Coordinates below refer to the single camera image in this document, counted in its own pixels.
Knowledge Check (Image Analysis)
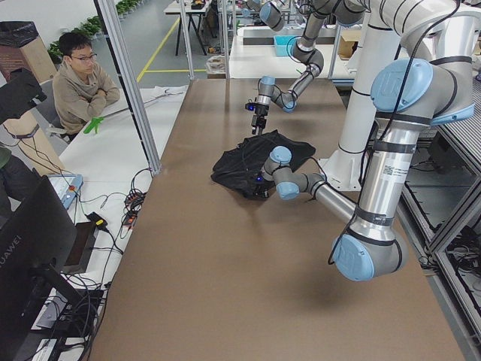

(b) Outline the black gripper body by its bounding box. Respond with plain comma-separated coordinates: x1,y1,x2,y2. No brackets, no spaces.
247,184,269,199
251,107,269,135

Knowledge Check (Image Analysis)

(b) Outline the black printed t-shirt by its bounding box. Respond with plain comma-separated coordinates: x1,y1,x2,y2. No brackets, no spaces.
210,130,316,199

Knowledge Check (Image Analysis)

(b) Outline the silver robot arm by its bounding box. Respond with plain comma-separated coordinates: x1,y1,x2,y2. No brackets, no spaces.
248,1,480,281
246,1,365,135

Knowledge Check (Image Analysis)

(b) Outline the blue plastic bin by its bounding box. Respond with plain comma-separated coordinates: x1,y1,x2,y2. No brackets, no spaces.
274,35,298,57

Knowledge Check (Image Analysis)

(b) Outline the white pillar with base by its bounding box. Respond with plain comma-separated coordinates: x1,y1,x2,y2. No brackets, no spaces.
325,7,478,191

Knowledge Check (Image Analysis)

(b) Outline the green plastic tool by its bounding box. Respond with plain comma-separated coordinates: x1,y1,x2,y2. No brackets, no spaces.
83,117,104,134

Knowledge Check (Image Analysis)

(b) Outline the seated person in hoodie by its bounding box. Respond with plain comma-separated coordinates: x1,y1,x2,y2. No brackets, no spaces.
52,32,120,140

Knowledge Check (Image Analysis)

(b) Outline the teach pendant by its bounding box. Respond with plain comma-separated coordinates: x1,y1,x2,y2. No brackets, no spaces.
47,174,83,209

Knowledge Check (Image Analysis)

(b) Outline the black computer monitor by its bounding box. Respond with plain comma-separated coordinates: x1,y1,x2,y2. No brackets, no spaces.
1,176,82,360

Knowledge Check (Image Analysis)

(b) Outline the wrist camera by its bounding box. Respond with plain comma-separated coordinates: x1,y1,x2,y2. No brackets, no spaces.
252,173,265,186
244,102,258,112

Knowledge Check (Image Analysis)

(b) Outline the aluminium cage frame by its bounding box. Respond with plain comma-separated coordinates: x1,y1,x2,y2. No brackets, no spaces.
93,0,162,176

